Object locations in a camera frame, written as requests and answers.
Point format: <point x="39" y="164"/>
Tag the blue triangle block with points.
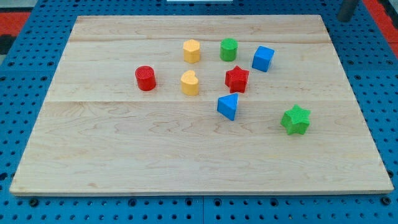
<point x="227" y="105"/>

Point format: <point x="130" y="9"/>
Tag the yellow heart block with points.
<point x="189" y="83"/>

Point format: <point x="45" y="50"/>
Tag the red star block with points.
<point x="237" y="79"/>

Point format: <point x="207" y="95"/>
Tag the yellow hexagon block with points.
<point x="191" y="51"/>

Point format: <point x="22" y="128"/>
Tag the red cylinder block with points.
<point x="145" y="77"/>

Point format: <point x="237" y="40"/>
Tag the green cylinder block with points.
<point x="228" y="49"/>

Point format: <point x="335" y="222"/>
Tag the blue cube block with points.
<point x="262" y="58"/>

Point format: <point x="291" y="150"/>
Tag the green star block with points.
<point x="296" y="120"/>

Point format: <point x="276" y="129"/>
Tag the light wooden board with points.
<point x="98" y="134"/>

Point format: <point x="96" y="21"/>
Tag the grey cylindrical pointer rod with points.
<point x="347" y="9"/>

